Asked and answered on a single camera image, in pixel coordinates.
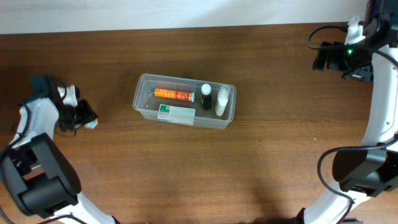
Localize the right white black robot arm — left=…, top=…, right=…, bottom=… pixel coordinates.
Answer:
left=294, top=0, right=397, bottom=223

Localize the white clear-cap bottle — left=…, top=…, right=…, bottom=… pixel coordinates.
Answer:
left=215, top=85, right=231, bottom=116

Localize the dark white-cap bottle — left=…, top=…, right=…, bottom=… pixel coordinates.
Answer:
left=201, top=84, right=211, bottom=110

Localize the orange tablet tube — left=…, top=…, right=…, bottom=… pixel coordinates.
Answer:
left=155, top=88, right=195, bottom=102

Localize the right black camera cable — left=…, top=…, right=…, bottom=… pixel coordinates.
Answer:
left=307, top=24, right=398, bottom=224

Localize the white green medicine box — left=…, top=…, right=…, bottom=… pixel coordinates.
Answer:
left=157, top=104, right=195, bottom=126

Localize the clear plastic container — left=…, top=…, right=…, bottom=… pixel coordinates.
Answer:
left=132, top=73, right=236, bottom=129

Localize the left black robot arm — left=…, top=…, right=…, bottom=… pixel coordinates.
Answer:
left=1, top=75, right=118, bottom=224

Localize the small gold-lid jar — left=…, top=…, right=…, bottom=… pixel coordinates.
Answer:
left=83, top=119, right=98, bottom=129

